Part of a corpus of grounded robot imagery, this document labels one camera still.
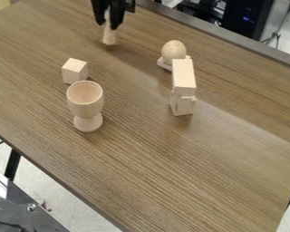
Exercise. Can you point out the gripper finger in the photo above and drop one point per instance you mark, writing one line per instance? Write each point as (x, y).
(98, 12)
(117, 13)

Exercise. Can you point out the wooden pawn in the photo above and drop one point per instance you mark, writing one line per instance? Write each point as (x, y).
(109, 36)

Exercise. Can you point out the wooden cube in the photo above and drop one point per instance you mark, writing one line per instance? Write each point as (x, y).
(74, 71)

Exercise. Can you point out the wooden egg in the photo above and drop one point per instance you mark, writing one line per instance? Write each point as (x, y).
(173, 51)

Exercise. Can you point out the flat square wooden block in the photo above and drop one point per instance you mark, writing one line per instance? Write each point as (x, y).
(164, 64)

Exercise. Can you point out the long wooden block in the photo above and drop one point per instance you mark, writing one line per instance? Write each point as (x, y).
(183, 75)

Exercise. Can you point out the wooden goblet cup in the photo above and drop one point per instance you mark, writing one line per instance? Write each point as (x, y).
(85, 104)

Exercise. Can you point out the notched wooden block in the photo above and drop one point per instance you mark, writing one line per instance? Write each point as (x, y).
(183, 105)

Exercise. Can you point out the black computer tower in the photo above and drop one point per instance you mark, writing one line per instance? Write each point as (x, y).
(246, 16)

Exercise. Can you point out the black table leg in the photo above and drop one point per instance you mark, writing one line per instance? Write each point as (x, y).
(12, 164)

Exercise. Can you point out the grey metal base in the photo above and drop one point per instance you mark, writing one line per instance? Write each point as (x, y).
(18, 213)

